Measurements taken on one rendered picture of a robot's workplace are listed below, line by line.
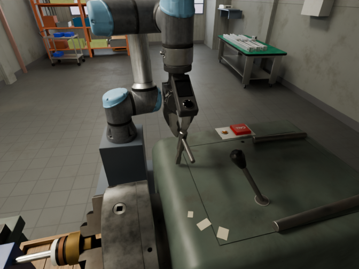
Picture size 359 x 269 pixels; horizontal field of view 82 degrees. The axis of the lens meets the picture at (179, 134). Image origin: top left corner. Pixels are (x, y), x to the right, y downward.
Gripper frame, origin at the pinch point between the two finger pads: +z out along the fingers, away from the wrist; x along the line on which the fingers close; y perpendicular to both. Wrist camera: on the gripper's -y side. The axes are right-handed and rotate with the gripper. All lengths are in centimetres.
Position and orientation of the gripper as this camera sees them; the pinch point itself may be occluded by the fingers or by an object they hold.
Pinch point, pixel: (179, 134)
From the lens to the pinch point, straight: 61.9
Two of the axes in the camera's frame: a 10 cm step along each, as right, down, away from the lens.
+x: -9.7, 1.3, -1.9
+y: -2.3, -5.4, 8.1
